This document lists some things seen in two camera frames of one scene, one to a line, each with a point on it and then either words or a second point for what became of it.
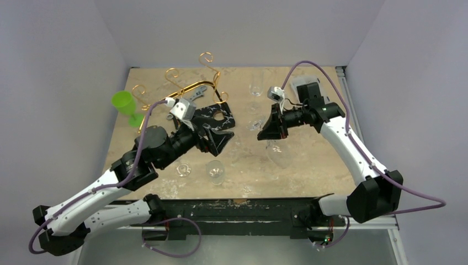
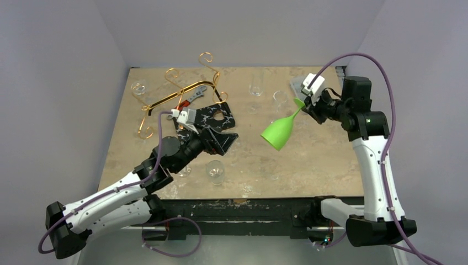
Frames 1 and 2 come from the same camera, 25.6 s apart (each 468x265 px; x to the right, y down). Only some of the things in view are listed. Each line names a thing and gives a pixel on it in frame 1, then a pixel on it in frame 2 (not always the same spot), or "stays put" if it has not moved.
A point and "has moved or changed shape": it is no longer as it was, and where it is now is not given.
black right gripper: x=279 y=121 to x=313 y=108
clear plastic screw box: x=301 y=80 stays put
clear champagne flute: x=256 y=86 stays put
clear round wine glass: x=281 y=155 to x=138 y=89
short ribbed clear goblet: x=215 y=171 stays put
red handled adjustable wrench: x=198 y=94 stays put
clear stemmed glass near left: x=183 y=169 stays put
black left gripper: x=217 y=139 stays put
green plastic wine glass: x=125 y=102 has moved or changed shape
